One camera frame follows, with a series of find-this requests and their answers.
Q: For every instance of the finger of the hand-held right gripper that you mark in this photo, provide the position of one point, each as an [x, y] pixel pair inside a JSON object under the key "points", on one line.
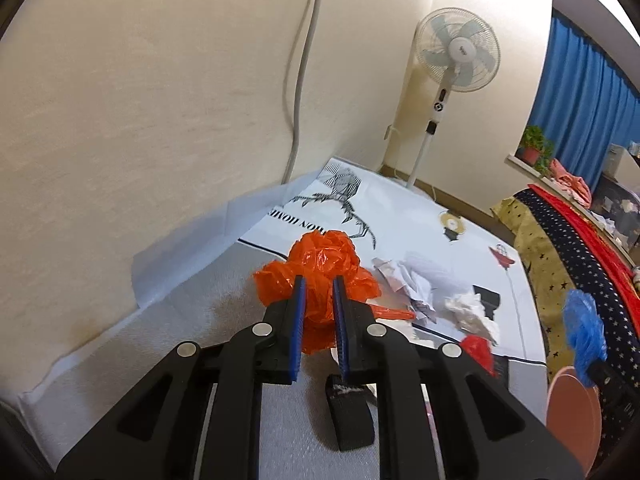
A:
{"points": [[607, 377]]}

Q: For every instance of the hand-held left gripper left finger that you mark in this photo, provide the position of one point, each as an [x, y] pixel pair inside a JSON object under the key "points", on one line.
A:
{"points": [[298, 320]]}

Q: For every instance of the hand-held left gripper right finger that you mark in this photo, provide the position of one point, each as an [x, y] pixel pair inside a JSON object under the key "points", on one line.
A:
{"points": [[340, 320]]}

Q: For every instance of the blue plastic bag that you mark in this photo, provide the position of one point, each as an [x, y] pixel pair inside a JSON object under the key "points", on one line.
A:
{"points": [[582, 330]]}

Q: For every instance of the pink trash bin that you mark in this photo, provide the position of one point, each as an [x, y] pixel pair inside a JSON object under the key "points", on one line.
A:
{"points": [[572, 420]]}

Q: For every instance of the orange plastic bag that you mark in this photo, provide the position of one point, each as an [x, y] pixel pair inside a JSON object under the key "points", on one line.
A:
{"points": [[325, 255]]}

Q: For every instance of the red plastic bag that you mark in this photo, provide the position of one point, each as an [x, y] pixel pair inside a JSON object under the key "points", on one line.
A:
{"points": [[477, 350]]}

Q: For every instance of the crumpled printed paper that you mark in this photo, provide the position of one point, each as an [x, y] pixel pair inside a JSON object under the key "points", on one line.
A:
{"points": [[395, 275]]}

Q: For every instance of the white tissue paper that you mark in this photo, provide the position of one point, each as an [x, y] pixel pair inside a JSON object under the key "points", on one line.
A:
{"points": [[440, 275]]}

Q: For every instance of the grey fabric table cover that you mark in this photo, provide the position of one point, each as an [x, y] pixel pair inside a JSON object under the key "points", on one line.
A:
{"points": [[175, 320]]}

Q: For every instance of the printed white tablecloth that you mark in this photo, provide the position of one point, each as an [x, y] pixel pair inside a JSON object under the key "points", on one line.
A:
{"points": [[400, 210]]}

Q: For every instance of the yellow star cloth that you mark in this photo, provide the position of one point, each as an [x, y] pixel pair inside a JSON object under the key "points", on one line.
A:
{"points": [[540, 270]]}

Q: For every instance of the beige tissue wad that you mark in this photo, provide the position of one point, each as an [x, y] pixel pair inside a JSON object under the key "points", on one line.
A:
{"points": [[470, 317]]}

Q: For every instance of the red blanket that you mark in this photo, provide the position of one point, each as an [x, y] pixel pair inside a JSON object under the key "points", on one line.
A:
{"points": [[600, 245]]}

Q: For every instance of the navy star blanket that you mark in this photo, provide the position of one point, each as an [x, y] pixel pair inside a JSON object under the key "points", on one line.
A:
{"points": [[565, 250]]}

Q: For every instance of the clear storage box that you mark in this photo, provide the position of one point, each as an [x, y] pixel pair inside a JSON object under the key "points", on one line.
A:
{"points": [[615, 195]]}

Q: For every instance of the pink cloth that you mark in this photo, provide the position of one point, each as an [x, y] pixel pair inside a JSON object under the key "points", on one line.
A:
{"points": [[570, 180]]}

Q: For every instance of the potted green plant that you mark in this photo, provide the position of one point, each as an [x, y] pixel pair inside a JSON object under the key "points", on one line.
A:
{"points": [[532, 152]]}

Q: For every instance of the blue curtain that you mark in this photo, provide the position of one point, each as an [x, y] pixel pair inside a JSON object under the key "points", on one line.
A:
{"points": [[585, 100]]}

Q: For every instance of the white standing fan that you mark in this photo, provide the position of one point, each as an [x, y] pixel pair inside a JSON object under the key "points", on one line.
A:
{"points": [[457, 50]]}

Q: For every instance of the white wall outlet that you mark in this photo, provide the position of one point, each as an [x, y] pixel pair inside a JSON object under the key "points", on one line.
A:
{"points": [[389, 132]]}

